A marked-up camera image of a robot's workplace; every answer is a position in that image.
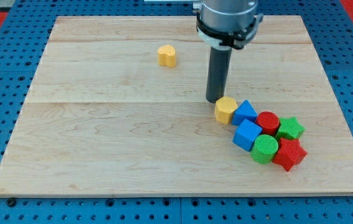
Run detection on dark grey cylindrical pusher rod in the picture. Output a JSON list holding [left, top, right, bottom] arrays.
[[206, 47, 232, 103]]

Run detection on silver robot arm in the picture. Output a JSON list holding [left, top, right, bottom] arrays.
[[144, 0, 263, 103]]

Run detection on yellow hexagon block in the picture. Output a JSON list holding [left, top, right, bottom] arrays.
[[214, 96, 237, 124]]

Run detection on yellow heart block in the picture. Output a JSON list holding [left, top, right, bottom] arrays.
[[157, 45, 177, 68]]

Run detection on blue triangle block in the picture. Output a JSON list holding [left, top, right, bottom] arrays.
[[231, 100, 257, 126]]

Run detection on blue cube block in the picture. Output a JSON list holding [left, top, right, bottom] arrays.
[[232, 119, 262, 152]]

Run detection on red cylinder block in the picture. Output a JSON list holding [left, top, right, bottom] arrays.
[[255, 111, 280, 136]]

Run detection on green star block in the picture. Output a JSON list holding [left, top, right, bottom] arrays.
[[275, 117, 305, 140]]

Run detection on green cylinder block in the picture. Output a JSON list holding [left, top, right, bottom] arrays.
[[251, 134, 278, 164]]

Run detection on light wooden board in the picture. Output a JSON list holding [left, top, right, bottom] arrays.
[[0, 16, 353, 198]]

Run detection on red star block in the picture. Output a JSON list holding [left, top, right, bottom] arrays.
[[272, 138, 307, 172]]

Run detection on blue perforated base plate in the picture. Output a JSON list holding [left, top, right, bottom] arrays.
[[0, 0, 353, 223]]

